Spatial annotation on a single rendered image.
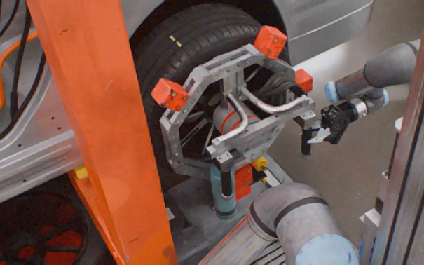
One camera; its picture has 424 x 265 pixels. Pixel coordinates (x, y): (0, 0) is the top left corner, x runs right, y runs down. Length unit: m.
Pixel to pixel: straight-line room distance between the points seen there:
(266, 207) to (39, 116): 1.09
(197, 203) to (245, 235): 1.48
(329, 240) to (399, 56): 0.79
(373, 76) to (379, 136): 1.56
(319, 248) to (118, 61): 0.61
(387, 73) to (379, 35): 2.28
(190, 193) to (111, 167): 1.24
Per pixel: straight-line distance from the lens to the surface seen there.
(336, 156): 3.16
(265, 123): 1.93
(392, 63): 1.72
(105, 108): 1.38
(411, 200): 1.09
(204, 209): 2.65
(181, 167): 2.12
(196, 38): 1.98
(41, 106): 2.02
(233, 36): 2.00
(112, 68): 1.32
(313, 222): 1.08
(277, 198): 1.13
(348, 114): 2.15
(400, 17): 4.19
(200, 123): 2.19
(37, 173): 2.17
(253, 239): 1.21
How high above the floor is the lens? 2.34
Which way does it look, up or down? 45 degrees down
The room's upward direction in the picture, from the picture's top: 6 degrees counter-clockwise
